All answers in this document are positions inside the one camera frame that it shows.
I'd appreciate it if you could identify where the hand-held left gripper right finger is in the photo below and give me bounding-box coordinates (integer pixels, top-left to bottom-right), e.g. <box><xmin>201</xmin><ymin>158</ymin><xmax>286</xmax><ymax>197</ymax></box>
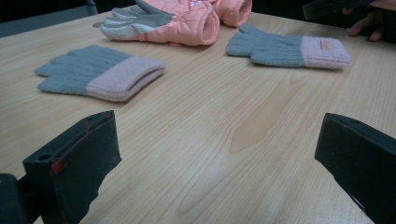
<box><xmin>314</xmin><ymin>112</ymin><xmax>396</xmax><ymax>224</ymax></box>

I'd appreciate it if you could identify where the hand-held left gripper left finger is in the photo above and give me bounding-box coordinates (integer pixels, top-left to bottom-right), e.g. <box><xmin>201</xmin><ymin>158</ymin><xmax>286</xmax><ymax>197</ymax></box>
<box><xmin>22</xmin><ymin>109</ymin><xmax>122</xmax><ymax>224</ymax></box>

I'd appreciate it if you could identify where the pink padded glove grey palm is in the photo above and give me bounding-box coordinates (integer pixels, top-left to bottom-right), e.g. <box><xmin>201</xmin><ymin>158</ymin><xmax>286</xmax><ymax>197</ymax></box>
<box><xmin>211</xmin><ymin>0</ymin><xmax>253</xmax><ymax>28</ymax></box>
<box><xmin>100</xmin><ymin>0</ymin><xmax>220</xmax><ymax>47</ymax></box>

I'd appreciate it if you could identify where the grey pink knit glove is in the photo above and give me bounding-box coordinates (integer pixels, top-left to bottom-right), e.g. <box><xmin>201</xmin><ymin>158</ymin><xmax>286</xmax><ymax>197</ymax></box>
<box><xmin>34</xmin><ymin>45</ymin><xmax>166</xmax><ymax>103</ymax></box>
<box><xmin>226</xmin><ymin>22</ymin><xmax>352</xmax><ymax>70</ymax></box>

